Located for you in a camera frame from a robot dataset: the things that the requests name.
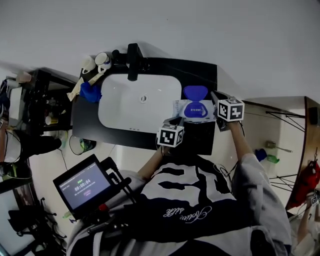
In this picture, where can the white sink basin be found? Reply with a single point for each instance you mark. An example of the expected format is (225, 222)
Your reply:
(125, 105)

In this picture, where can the wooden table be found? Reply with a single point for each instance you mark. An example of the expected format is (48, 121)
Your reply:
(311, 150)

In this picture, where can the plain white mug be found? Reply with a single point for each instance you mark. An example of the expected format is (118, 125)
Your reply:
(88, 63)

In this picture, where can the blue floor item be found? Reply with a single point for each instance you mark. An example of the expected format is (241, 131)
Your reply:
(261, 155)

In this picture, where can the green floor item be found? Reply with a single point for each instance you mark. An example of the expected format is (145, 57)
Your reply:
(273, 159)

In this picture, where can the small black bottle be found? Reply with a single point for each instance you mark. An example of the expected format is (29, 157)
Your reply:
(115, 55)

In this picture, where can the black tablet screen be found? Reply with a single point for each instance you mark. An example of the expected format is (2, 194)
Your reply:
(82, 186)

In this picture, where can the person's navy white jersey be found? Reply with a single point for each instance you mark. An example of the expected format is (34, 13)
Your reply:
(195, 215)

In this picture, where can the black faucet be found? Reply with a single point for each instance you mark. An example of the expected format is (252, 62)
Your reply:
(133, 62)

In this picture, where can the blue packet lid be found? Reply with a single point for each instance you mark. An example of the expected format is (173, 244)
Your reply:
(195, 93)

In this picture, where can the white wet wipe pack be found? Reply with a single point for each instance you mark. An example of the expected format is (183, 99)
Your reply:
(208, 110)

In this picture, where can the black tablet mount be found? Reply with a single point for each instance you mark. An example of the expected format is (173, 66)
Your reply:
(117, 175)

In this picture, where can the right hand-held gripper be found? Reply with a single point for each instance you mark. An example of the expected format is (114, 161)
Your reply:
(230, 111)

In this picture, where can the blue cloth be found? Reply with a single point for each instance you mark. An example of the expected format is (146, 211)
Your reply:
(90, 92)

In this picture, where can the red fire extinguisher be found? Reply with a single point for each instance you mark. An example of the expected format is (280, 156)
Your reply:
(307, 185)

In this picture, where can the beige stick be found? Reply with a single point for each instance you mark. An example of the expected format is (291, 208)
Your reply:
(95, 79)

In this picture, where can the black shelf rack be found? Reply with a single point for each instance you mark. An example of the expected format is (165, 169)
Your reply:
(40, 100)

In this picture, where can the black vanity cabinet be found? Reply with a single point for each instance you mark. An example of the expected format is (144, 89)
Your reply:
(197, 140)

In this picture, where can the beige tube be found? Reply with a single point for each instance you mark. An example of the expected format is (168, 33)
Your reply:
(75, 91)

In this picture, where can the chrome sink drain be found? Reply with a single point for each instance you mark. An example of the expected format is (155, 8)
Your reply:
(144, 98)

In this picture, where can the person's left forearm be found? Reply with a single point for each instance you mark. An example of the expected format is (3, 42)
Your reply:
(152, 163)

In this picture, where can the black box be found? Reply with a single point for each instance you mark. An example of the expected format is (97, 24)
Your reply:
(313, 115)

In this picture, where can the white mug with blue print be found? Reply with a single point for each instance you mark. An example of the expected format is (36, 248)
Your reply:
(103, 60)

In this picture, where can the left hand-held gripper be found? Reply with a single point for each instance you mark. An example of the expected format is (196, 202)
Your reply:
(170, 136)

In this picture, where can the person's right forearm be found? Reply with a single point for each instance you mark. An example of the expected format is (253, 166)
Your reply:
(238, 142)

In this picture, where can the black chair base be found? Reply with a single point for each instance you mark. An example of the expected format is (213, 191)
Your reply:
(27, 222)

